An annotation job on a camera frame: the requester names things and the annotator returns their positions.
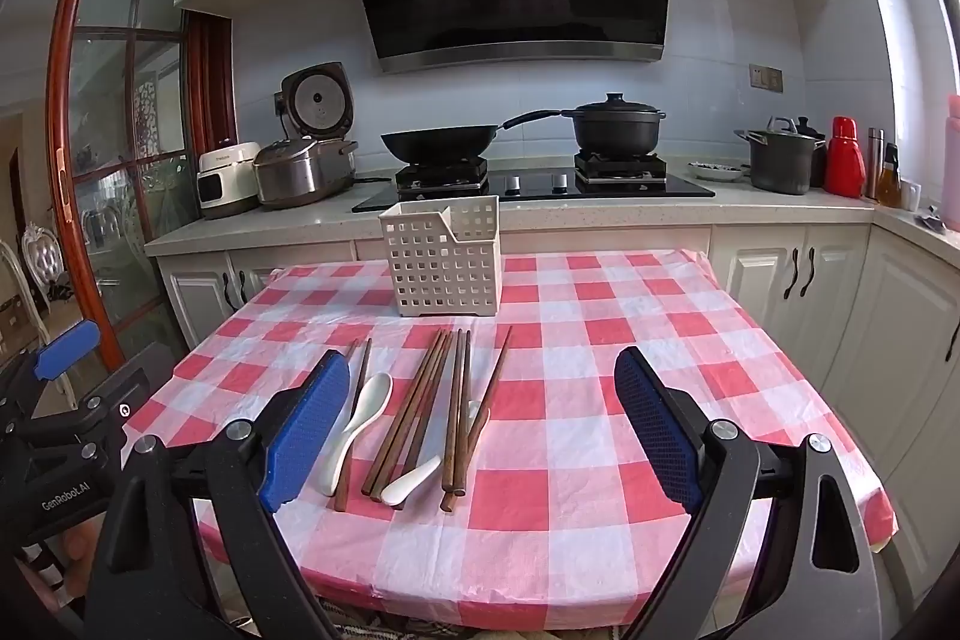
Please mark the white ornate chair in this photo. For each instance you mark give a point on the white ornate chair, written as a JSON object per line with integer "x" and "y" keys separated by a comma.
{"x": 41, "y": 257}

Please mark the grey lidded stockpot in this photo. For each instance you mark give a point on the grey lidded stockpot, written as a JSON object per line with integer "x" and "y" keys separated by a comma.
{"x": 780, "y": 168}

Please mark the person's left hand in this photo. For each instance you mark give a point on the person's left hand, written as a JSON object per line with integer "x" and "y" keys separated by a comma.
{"x": 79, "y": 542}

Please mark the small white dish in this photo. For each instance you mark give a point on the small white dish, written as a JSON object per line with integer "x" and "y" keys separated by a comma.
{"x": 716, "y": 171}

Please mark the white perforated plastic basket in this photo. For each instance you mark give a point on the white perforated plastic basket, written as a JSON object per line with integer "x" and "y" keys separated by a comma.
{"x": 412, "y": 231}

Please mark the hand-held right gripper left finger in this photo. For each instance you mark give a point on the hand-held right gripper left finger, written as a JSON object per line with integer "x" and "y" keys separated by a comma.
{"x": 304, "y": 430}

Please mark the pink bottle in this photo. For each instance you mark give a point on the pink bottle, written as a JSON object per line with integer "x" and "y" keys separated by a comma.
{"x": 952, "y": 160}

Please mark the silver rice cooker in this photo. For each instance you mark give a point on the silver rice cooker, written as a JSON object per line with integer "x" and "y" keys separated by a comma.
{"x": 300, "y": 171}

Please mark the black kettle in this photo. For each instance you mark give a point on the black kettle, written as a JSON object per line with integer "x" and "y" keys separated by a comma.
{"x": 808, "y": 126}

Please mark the red thermos bottle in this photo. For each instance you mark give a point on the red thermos bottle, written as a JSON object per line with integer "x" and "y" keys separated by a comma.
{"x": 844, "y": 160}

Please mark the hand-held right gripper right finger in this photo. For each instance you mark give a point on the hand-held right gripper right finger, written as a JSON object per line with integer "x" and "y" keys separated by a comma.
{"x": 660, "y": 430}

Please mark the pink checkered tablecloth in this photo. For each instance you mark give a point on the pink checkered tablecloth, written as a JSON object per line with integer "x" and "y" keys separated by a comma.
{"x": 600, "y": 460}

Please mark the amber oil bottle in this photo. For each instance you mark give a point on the amber oil bottle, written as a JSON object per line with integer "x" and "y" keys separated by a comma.
{"x": 890, "y": 183}

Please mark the black lidded cooking pot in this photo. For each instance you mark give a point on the black lidded cooking pot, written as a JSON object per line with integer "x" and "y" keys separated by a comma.
{"x": 615, "y": 134}

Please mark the white ceramic spoon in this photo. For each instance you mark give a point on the white ceramic spoon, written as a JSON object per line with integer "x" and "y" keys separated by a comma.
{"x": 371, "y": 394}
{"x": 409, "y": 486}

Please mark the wooden framed glass door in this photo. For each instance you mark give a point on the wooden framed glass door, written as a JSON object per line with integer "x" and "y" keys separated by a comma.
{"x": 120, "y": 100}

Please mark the black glass gas cooktop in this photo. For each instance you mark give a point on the black glass gas cooktop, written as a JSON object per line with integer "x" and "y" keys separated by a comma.
{"x": 675, "y": 184}

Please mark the steel thermos bottle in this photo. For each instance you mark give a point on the steel thermos bottle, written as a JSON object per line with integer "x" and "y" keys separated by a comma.
{"x": 875, "y": 160}

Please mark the dark crumpled cloth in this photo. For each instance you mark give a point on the dark crumpled cloth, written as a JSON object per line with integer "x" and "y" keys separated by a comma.
{"x": 932, "y": 222}

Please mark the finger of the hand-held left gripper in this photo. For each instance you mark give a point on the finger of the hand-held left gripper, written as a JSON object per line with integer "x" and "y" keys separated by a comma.
{"x": 124, "y": 392}
{"x": 67, "y": 349}

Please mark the small white kitchen appliance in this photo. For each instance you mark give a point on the small white kitchen appliance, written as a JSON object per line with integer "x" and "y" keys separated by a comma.
{"x": 225, "y": 183}

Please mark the small white cup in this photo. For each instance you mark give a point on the small white cup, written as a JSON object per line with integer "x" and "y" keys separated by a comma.
{"x": 910, "y": 195}

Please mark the bunch of wooden chopsticks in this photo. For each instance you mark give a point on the bunch of wooden chopsticks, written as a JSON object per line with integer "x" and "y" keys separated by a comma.
{"x": 457, "y": 400}

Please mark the beige wall outlet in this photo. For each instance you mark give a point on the beige wall outlet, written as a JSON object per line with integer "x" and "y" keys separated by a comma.
{"x": 765, "y": 78}

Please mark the black frying pan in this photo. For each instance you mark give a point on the black frying pan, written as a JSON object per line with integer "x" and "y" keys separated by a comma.
{"x": 439, "y": 144}

